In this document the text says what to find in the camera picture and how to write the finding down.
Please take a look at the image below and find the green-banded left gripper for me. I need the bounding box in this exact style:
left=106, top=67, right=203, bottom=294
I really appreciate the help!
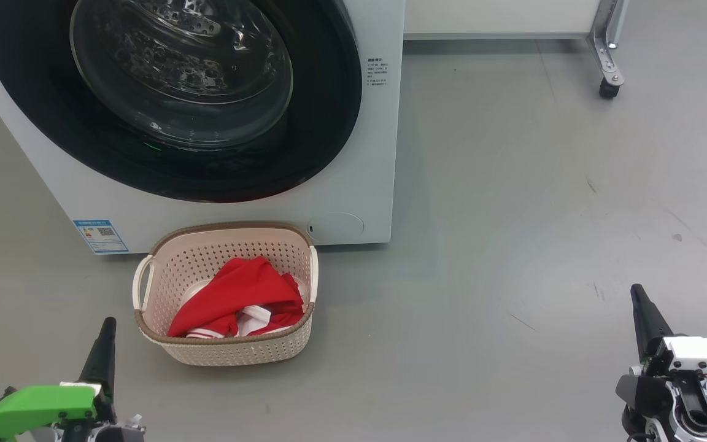
left=0, top=317, right=117, bottom=442

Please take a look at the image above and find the red garment with white stripes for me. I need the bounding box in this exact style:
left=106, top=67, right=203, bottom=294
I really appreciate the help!
left=168, top=256, right=306, bottom=338

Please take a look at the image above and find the dark round washer door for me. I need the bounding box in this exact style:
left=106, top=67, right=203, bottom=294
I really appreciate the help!
left=0, top=0, right=364, bottom=204

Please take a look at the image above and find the cream perforated laundry basket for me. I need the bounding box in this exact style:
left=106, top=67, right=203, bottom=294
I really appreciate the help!
left=132, top=220, right=320, bottom=368

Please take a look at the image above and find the white front-load washing machine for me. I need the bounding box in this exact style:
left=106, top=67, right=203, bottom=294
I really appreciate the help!
left=0, top=0, right=406, bottom=255

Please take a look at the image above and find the blue energy label sticker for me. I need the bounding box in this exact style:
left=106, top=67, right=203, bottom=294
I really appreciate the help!
left=72, top=219, right=129, bottom=255

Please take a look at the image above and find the small text sticker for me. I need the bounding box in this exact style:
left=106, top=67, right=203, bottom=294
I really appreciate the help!
left=365, top=58, right=390, bottom=88

